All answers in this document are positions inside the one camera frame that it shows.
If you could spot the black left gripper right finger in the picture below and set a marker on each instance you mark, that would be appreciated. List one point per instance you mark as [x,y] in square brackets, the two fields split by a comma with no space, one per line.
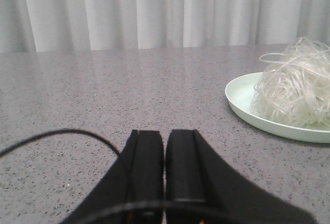
[197,175]

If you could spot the light green plate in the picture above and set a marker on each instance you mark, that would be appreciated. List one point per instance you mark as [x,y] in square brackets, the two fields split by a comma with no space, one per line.
[239,93]

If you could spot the white vermicelli noodle bundle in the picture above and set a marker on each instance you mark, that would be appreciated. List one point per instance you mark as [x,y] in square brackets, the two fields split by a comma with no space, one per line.
[293,90]

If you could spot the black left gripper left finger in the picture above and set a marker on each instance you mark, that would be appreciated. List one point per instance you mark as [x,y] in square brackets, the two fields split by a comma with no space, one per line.
[136,176]

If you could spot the white curtain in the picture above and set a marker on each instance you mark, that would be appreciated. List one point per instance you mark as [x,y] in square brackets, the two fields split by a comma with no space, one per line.
[68,25]

